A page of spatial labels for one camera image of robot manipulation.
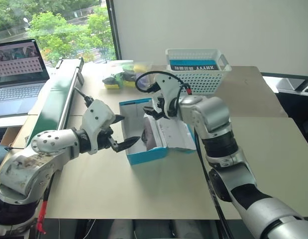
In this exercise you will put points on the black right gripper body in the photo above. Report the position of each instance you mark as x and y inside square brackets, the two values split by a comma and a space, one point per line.
[161, 108]

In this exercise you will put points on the brown cardboard box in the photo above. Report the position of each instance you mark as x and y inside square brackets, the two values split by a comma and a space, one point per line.
[10, 137]

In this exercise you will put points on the black window frame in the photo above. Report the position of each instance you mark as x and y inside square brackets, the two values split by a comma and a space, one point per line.
[115, 30]

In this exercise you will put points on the dark side furniture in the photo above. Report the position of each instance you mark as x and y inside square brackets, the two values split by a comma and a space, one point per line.
[295, 107]

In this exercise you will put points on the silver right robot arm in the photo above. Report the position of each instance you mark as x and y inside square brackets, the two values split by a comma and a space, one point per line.
[218, 124]

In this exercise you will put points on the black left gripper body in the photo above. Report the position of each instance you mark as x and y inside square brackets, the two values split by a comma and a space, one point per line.
[105, 139]

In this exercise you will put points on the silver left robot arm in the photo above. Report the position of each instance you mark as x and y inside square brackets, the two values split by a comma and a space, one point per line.
[44, 159]

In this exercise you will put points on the white perforated plastic basket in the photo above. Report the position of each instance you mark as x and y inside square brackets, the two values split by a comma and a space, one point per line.
[198, 79]

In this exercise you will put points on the dark purple shoe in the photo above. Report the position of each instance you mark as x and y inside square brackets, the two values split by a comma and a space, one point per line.
[148, 135]

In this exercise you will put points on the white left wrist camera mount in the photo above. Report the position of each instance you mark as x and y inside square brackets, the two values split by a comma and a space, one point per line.
[97, 112]

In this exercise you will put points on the open grey laptop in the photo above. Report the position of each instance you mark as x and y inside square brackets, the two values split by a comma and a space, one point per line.
[17, 79]

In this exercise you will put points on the yellow sponge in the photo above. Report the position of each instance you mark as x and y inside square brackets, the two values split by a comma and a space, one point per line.
[112, 86]
[129, 84]

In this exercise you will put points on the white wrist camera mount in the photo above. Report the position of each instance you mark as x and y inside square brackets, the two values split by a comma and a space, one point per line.
[97, 112]
[167, 84]

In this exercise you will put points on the green conveyor belt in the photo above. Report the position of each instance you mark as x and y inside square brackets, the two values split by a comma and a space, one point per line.
[58, 99]

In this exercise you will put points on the blue and white shoebox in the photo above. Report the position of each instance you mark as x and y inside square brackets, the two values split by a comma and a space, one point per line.
[148, 155]

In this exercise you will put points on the clear plastic bag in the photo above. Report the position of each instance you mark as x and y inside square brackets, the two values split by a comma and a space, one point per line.
[129, 71]

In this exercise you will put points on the blue box with white print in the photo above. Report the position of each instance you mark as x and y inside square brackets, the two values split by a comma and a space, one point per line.
[193, 65]

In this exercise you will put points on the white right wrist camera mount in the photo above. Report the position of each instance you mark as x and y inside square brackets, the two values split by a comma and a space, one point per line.
[167, 84]

